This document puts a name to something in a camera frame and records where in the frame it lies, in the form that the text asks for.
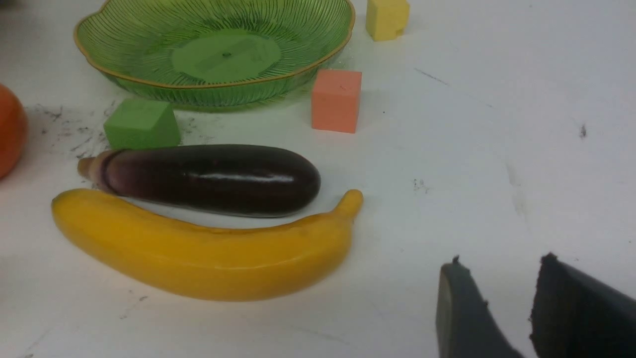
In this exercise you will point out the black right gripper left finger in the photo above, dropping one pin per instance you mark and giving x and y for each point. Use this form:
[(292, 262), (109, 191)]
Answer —
[(464, 325)]

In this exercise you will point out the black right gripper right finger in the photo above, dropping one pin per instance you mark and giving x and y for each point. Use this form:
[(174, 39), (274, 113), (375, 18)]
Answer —
[(577, 316)]

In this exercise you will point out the purple eggplant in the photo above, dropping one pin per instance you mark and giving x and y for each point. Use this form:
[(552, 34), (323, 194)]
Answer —
[(231, 179)]

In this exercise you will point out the orange persimmon with green leaf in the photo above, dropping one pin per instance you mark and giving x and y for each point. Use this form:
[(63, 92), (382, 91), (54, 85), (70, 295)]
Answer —
[(14, 128)]

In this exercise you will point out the orange foam cube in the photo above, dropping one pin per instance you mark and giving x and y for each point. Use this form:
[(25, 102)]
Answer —
[(335, 100)]

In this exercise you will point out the yellow foam cube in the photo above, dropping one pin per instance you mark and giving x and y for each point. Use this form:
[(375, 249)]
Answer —
[(386, 20)]

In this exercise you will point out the yellow banana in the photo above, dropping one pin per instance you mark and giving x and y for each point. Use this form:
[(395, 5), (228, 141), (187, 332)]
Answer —
[(208, 263)]

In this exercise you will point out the green foam cube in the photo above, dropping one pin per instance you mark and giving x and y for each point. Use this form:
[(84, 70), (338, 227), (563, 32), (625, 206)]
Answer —
[(142, 124)]

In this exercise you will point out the green glass leaf plate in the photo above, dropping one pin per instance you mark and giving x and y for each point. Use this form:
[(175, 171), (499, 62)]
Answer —
[(214, 53)]

